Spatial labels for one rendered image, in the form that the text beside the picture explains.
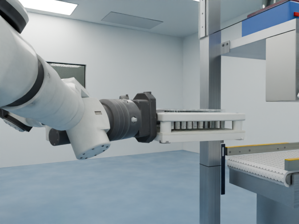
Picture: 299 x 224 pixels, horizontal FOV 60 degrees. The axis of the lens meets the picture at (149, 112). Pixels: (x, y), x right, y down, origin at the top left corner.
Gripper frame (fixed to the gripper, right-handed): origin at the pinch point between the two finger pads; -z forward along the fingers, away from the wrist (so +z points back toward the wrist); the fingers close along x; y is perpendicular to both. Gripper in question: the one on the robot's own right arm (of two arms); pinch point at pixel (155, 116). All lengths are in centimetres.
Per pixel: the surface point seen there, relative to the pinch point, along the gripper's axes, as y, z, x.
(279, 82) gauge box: 23.5, -30.9, -9.2
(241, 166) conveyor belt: 9.0, -40.3, 19.6
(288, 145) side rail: 19, -73, 16
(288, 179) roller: 25.3, -32.3, 20.0
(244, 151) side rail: 7, -52, 16
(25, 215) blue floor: -218, -75, 104
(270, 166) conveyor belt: 19.4, -36.8, 17.7
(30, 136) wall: -439, -200, 50
